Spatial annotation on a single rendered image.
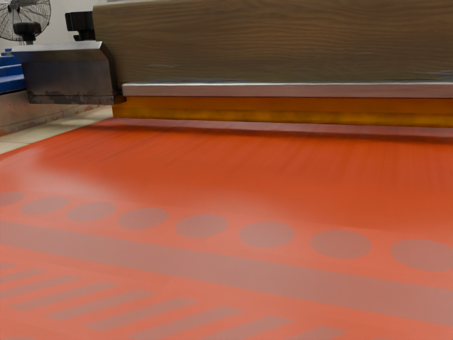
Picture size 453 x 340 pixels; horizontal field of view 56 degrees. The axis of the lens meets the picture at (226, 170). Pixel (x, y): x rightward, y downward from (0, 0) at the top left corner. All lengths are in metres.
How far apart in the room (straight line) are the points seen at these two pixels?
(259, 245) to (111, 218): 0.07
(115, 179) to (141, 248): 0.09
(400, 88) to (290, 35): 0.08
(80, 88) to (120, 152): 0.10
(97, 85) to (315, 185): 0.23
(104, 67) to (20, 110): 0.10
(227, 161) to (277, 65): 0.09
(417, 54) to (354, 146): 0.07
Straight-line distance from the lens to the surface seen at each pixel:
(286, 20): 0.32
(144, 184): 0.24
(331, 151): 0.29
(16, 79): 0.44
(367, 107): 0.33
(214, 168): 0.26
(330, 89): 0.31
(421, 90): 0.30
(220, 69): 0.34
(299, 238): 0.17
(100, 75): 0.39
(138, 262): 0.16
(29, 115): 0.45
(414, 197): 0.22
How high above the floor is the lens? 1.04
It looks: 19 degrees down
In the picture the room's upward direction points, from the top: 3 degrees counter-clockwise
